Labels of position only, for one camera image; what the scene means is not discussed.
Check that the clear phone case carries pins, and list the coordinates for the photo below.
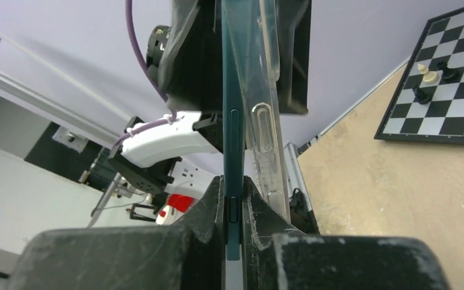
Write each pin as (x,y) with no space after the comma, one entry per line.
(262,70)

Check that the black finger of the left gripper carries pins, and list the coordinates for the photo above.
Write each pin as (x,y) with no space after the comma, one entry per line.
(293,30)
(190,70)

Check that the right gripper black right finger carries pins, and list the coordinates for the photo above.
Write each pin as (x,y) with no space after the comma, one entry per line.
(277,255)

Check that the white chess pawn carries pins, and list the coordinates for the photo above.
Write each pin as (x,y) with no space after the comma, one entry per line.
(428,76)

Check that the black chess pawn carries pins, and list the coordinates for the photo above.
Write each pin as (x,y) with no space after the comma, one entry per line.
(448,74)
(421,95)

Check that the black white chessboard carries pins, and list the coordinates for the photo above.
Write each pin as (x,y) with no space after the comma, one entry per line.
(428,103)

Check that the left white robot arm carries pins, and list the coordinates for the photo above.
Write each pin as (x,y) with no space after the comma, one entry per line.
(137,157)

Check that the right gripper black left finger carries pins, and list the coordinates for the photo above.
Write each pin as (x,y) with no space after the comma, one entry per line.
(188,254)

